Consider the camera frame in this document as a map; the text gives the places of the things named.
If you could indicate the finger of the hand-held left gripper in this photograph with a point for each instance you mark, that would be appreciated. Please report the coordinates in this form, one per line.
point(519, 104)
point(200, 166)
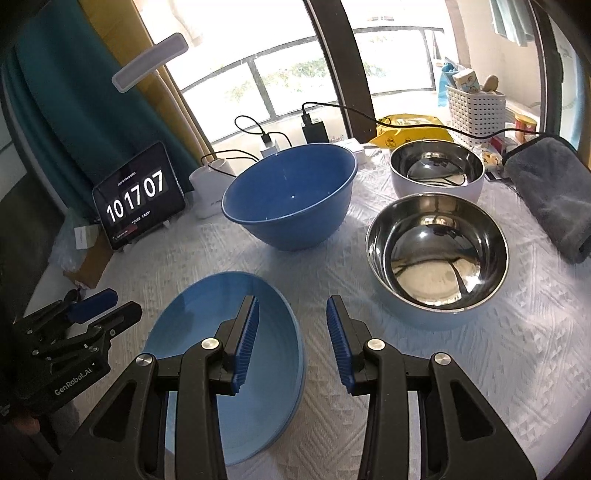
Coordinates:
point(120, 316)
point(94, 304)

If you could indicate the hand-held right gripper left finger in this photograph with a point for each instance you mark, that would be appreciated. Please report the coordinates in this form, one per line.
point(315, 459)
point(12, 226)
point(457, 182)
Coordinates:
point(244, 350)

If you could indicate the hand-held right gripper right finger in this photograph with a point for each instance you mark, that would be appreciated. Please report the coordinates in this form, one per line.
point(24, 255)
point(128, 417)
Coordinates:
point(341, 350)

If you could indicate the steel bowl light blue outside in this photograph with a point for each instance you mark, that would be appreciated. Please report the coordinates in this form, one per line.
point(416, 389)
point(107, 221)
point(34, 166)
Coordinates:
point(434, 249)

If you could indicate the large blue bowl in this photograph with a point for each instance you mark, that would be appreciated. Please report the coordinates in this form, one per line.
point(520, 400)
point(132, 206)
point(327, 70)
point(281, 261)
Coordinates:
point(286, 184)

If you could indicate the steel bowl white outside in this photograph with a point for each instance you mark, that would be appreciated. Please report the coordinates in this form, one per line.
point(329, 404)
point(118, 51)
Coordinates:
point(434, 161)

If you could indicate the cardboard box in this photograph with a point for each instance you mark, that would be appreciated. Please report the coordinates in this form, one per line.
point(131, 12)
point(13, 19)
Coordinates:
point(87, 267)

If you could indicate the clear plastic bag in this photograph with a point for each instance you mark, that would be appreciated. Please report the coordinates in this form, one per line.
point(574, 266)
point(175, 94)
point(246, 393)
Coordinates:
point(74, 235)

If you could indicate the black tablet with clock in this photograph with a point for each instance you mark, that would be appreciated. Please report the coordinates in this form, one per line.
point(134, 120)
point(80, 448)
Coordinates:
point(136, 196)

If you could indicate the white textured tablecloth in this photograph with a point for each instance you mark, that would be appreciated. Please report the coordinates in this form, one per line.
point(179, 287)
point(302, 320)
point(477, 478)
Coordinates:
point(461, 392)

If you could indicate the teal curtain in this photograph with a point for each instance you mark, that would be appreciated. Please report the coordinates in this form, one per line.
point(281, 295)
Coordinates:
point(69, 115)

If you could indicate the white power strip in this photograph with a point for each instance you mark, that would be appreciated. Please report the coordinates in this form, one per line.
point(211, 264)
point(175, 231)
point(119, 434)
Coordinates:
point(358, 150)

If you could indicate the yellow curtain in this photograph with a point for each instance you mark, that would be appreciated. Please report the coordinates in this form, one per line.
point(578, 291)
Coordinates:
point(184, 120)

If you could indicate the white charger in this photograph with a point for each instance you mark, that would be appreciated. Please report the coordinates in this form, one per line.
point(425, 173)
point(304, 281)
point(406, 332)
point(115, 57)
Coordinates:
point(270, 145)

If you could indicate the black charger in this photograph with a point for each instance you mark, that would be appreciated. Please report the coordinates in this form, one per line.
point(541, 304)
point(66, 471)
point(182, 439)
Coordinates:
point(315, 131)

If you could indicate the yellow wipes pack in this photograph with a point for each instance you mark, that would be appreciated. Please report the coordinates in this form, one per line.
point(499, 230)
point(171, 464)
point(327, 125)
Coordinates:
point(411, 131)

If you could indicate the white desk lamp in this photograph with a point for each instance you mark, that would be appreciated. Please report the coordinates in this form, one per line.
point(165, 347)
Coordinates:
point(150, 62)

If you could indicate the black balcony railing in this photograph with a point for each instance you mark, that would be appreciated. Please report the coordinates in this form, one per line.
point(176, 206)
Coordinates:
point(261, 85)

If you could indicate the grey towel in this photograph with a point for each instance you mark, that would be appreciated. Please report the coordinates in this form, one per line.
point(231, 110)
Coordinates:
point(549, 184)

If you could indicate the white perforated basket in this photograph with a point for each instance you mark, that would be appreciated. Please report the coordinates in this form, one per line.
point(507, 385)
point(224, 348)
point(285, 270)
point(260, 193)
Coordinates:
point(475, 113)

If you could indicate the small yellow lid jar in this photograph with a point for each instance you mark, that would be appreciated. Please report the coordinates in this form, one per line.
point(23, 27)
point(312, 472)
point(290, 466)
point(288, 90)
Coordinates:
point(526, 124)

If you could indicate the small printed carton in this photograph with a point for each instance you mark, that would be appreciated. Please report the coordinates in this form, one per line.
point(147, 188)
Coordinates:
point(465, 81)

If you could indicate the blue bag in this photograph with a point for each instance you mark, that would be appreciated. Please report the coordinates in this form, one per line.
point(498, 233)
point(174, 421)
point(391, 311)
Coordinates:
point(450, 74)

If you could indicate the beige rounded object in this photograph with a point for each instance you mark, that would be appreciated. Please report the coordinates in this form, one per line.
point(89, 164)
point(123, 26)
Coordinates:
point(490, 84)

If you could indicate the hanging light blue cloth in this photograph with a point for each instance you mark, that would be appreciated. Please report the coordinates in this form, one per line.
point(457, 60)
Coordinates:
point(512, 23)

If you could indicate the black door frame post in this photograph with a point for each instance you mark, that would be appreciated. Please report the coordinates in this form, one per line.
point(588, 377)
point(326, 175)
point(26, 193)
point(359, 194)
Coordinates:
point(337, 55)

